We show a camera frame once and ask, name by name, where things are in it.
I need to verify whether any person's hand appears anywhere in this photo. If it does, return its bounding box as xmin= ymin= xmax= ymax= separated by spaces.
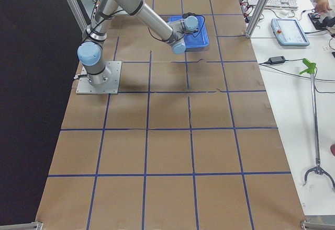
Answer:
xmin=314 ymin=0 xmax=332 ymax=13

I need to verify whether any blue plastic tray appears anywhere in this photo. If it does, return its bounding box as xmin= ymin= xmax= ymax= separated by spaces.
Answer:
xmin=167 ymin=13 xmax=209 ymax=54

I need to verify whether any white computer mouse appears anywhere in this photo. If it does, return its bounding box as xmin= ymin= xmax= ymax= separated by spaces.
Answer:
xmin=280 ymin=10 xmax=289 ymax=16

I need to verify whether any teach pendant tablet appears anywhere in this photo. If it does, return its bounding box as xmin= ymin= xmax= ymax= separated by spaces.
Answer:
xmin=271 ymin=19 xmax=310 ymax=47

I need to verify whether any white keyboard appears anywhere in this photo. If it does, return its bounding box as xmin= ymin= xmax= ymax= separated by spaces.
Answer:
xmin=247 ymin=0 xmax=298 ymax=10

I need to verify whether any black power adapter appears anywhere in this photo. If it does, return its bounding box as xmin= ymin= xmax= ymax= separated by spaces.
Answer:
xmin=268 ymin=56 xmax=286 ymax=65

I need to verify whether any aluminium frame post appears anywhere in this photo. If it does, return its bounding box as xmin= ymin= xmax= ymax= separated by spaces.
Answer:
xmin=245 ymin=0 xmax=268 ymax=38

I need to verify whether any green handled grabber tool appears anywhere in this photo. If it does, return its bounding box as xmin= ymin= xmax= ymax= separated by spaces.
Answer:
xmin=299 ymin=58 xmax=334 ymax=191

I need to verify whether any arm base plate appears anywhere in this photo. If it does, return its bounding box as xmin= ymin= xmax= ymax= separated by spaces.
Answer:
xmin=76 ymin=61 xmax=122 ymax=95

